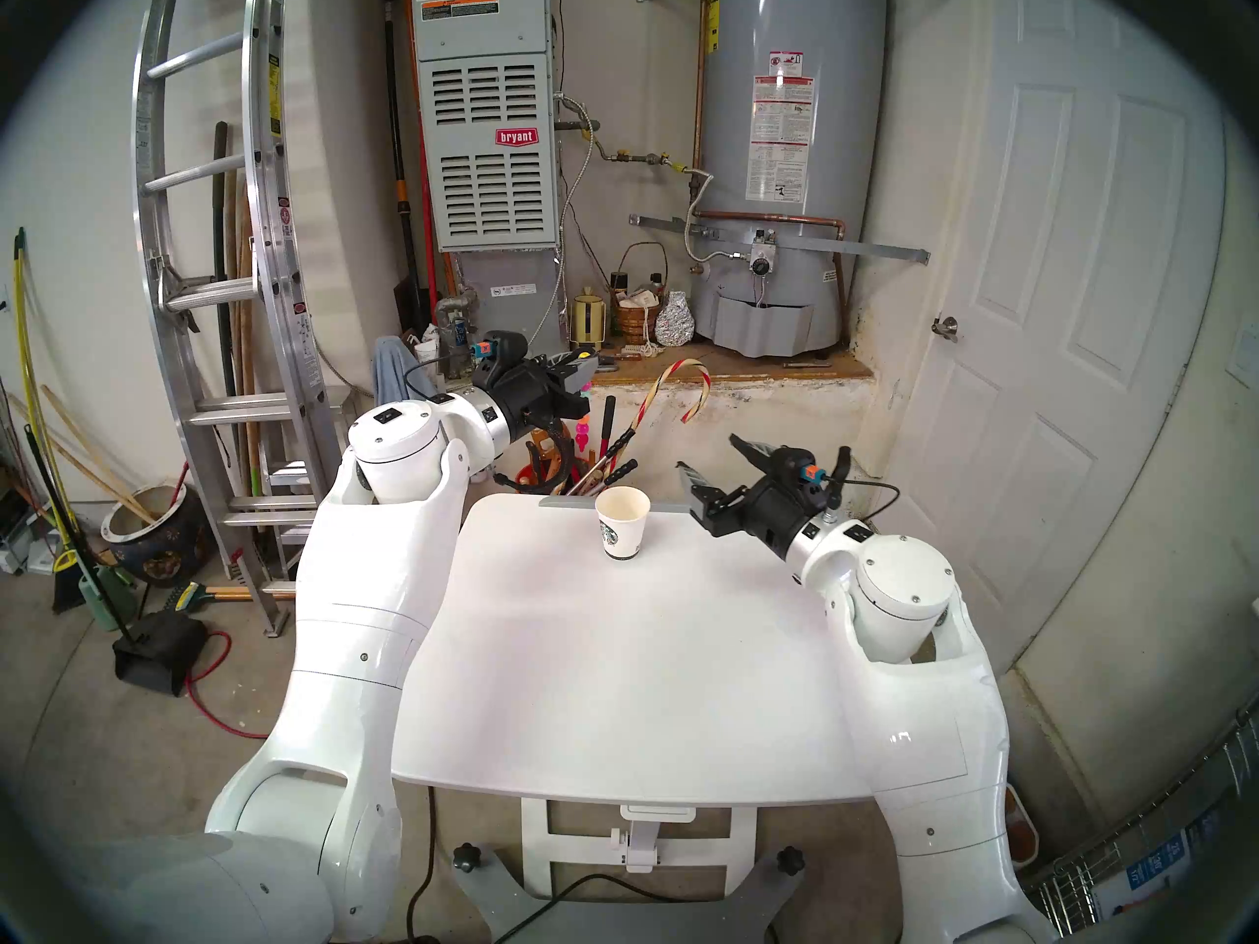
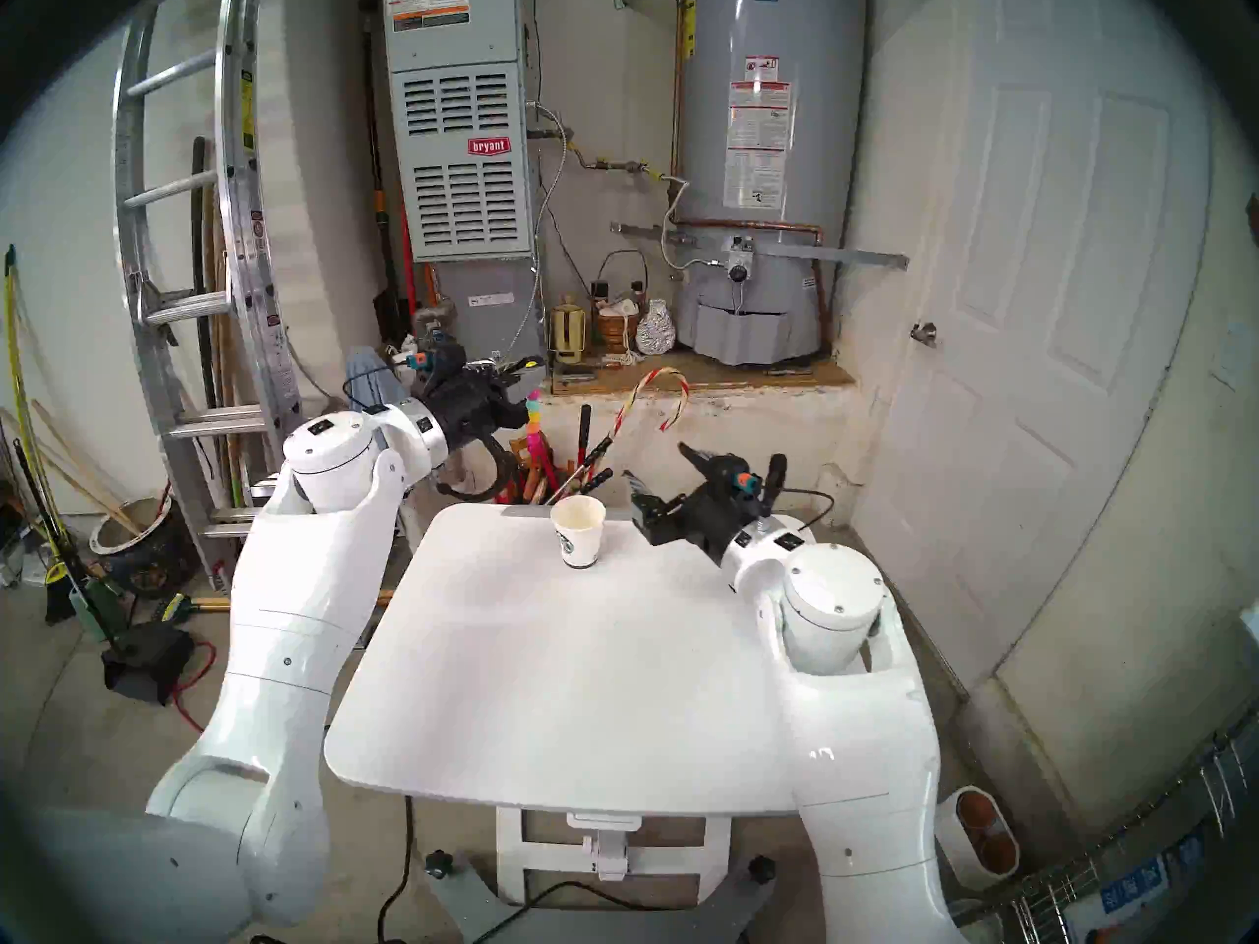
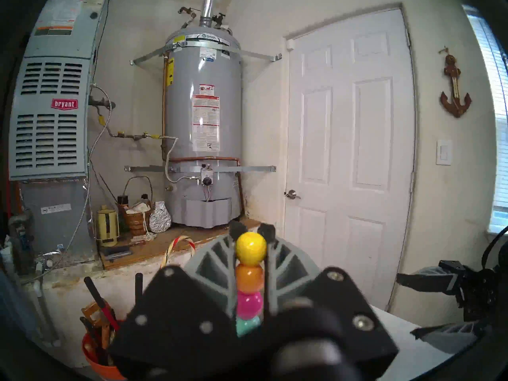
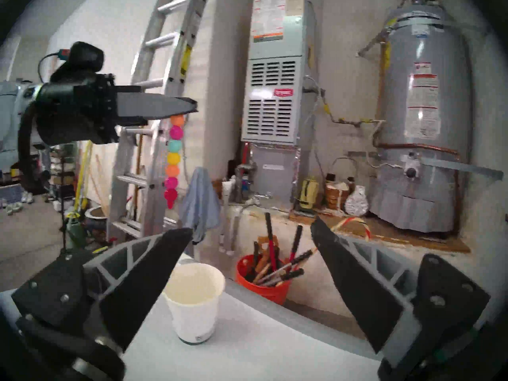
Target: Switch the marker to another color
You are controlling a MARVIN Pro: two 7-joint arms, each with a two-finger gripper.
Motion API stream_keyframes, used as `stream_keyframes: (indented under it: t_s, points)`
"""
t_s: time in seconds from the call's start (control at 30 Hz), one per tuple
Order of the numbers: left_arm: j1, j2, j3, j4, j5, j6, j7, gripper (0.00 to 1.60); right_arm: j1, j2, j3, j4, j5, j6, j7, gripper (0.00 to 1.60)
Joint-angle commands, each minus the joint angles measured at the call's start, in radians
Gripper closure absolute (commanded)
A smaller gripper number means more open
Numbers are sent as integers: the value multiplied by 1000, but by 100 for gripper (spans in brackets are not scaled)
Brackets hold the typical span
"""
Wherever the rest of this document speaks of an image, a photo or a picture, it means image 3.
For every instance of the white light switch plate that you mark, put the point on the white light switch plate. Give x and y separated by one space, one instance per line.
443 152

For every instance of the orange tool bucket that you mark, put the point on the orange tool bucket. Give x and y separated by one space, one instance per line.
101 368

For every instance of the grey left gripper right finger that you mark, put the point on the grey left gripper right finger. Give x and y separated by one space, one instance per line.
270 281

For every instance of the straight copper pipe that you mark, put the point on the straight copper pipe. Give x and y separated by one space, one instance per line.
163 106

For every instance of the grey water heater tank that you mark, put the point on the grey water heater tank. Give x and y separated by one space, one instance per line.
186 106

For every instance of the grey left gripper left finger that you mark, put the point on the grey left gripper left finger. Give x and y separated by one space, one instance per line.
231 281

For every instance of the wooden platform board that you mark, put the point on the wooden platform board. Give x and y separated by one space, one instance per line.
206 233

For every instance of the gas pipe with yellow valves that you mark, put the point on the gas pipe with yellow valves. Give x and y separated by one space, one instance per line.
127 136

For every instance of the white panel door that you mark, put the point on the white panel door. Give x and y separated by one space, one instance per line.
341 146

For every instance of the brown anchor wall decoration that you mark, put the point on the brown anchor wall decoration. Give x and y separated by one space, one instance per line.
454 102

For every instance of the dark flat tool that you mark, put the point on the dark flat tool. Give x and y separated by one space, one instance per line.
115 251

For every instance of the grey Bryant furnace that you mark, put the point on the grey Bryant furnace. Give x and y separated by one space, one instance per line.
47 146

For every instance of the red bolt cutter black grips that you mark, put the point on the red bolt cutter black grips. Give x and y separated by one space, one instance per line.
95 293

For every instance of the yellow-ended marker piece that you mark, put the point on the yellow-ended marker piece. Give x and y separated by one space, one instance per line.
251 247

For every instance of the bent copper pipe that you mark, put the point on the bent copper pipe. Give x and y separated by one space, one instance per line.
206 159

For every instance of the metal flue pipe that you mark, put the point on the metal flue pipe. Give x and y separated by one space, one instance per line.
208 3

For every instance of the white window blind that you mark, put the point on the white window blind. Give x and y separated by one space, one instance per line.
500 126

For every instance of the foil wrapped bundle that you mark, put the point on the foil wrapped bundle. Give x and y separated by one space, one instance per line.
160 219

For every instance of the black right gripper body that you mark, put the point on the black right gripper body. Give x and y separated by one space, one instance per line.
484 293

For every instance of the silver door knob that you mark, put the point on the silver door knob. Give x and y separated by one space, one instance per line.
291 193

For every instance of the teal-ended bead marker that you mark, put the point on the teal-ended bead marker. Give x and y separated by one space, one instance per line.
248 326

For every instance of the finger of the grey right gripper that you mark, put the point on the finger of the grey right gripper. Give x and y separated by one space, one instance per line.
452 338
432 279

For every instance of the flexible metal conduit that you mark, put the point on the flexible metal conduit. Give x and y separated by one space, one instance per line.
88 174

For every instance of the red white candy cane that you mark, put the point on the red white candy cane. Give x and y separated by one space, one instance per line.
181 237

